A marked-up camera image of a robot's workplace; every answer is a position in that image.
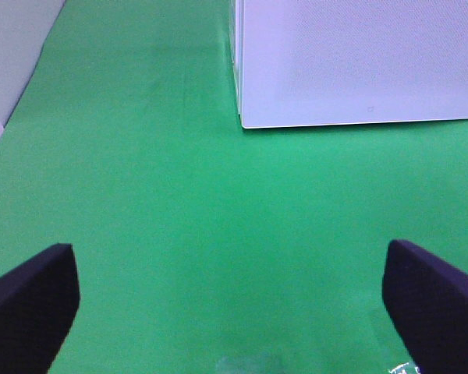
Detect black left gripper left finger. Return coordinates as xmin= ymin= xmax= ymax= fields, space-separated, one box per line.
xmin=0 ymin=243 xmax=80 ymax=373

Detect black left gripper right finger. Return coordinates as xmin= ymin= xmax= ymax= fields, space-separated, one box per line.
xmin=381 ymin=239 xmax=468 ymax=373

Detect white microwave door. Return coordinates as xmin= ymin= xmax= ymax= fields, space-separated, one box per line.
xmin=228 ymin=1 xmax=468 ymax=129

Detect clear tape patch right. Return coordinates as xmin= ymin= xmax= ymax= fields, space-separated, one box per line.
xmin=387 ymin=362 xmax=420 ymax=374

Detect clear tape patch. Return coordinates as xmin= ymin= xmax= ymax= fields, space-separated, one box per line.
xmin=387 ymin=362 xmax=420 ymax=374
xmin=214 ymin=355 xmax=285 ymax=373

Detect clear tape patch centre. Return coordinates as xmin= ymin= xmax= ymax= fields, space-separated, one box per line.
xmin=214 ymin=355 xmax=285 ymax=373

